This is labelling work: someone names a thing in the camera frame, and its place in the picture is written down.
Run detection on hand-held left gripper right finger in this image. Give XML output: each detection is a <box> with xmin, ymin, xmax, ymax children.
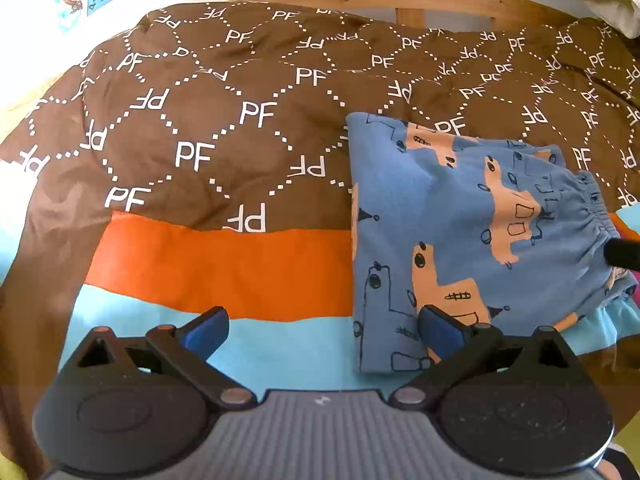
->
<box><xmin>389</xmin><ymin>305</ymin><xmax>577</xmax><ymax>409</ymax></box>

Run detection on yellow green bed sheet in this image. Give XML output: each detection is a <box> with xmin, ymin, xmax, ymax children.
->
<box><xmin>606</xmin><ymin>427</ymin><xmax>640</xmax><ymax>480</ymax></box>

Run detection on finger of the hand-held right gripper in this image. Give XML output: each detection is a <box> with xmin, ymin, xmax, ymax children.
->
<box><xmin>602</xmin><ymin>239</ymin><xmax>640</xmax><ymax>271</ymax></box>

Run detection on brown patterned blanket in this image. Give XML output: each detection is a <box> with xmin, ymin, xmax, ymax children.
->
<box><xmin>0</xmin><ymin>2</ymin><xmax>640</xmax><ymax>466</ymax></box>

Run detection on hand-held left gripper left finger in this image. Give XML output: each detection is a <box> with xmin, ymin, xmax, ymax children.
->
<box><xmin>75</xmin><ymin>306</ymin><xmax>259</xmax><ymax>409</ymax></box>

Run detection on white cloth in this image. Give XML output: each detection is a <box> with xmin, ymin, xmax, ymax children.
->
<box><xmin>571</xmin><ymin>0</ymin><xmax>640</xmax><ymax>39</ymax></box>

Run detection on blue printed pants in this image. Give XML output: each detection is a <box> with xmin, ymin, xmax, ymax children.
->
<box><xmin>346</xmin><ymin>111</ymin><xmax>640</xmax><ymax>374</ymax></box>

